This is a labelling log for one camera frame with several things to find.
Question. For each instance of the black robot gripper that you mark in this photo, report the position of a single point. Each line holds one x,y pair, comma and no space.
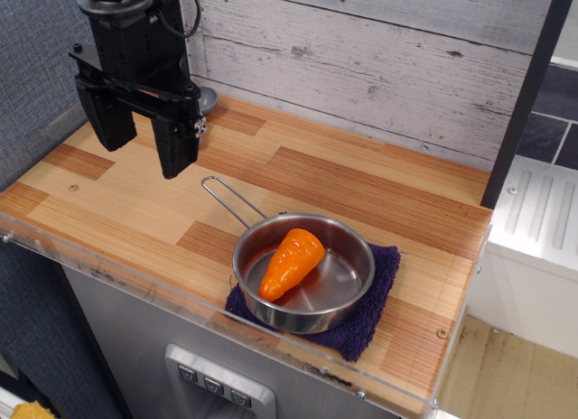
138,62

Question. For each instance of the blue spoon with grey bowl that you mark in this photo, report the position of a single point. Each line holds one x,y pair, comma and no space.
208,101

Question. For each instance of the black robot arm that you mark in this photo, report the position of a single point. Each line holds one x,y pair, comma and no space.
137,64

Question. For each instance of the clear acrylic table edge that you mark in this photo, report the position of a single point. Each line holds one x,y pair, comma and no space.
134,317

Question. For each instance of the orange plastic carrot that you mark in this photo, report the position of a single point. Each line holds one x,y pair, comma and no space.
297,255

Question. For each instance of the stainless steel pan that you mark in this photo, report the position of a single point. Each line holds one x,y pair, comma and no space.
327,295

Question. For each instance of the grey dispenser panel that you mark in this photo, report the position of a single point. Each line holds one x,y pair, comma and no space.
205,389

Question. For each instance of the purple cloth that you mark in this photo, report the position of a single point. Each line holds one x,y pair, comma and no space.
353,336

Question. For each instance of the yellow object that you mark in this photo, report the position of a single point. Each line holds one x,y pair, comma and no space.
31,411

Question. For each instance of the white cabinet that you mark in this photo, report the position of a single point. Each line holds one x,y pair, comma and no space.
526,282

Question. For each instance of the black vertical post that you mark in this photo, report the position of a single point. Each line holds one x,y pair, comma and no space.
544,50

